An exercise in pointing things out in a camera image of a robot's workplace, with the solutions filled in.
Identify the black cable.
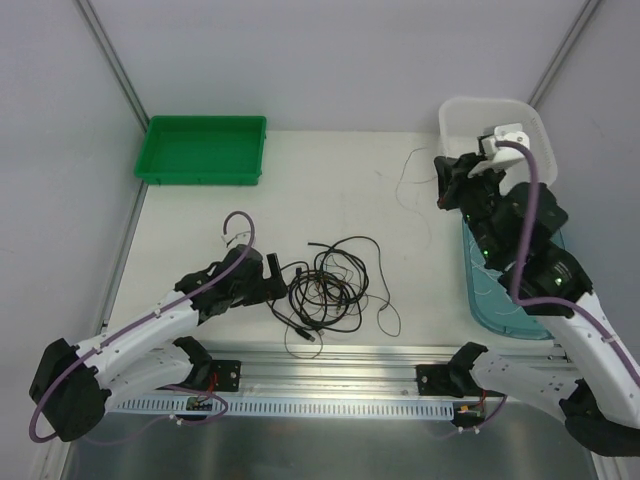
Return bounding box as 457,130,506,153
267,235,384,360

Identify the thin brown wire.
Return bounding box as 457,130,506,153
359,289,403,337

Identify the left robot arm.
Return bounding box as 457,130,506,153
29,245,287,442

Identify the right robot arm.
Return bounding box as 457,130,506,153
427,153,639,457

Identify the white plastic basin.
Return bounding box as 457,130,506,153
438,97,558,187

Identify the teal transparent plastic bin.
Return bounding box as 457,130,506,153
462,223,553,341

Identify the green plastic tray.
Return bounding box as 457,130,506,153
134,115,267,186

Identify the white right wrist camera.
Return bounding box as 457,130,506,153
468,123,530,178

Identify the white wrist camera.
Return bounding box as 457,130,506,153
468,123,530,178
221,231,251,248

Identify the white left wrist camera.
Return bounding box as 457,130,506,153
221,231,251,248

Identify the aluminium mounting rail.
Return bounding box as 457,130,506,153
199,339,576,401

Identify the white slotted cable duct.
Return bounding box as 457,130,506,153
115,393,454,421

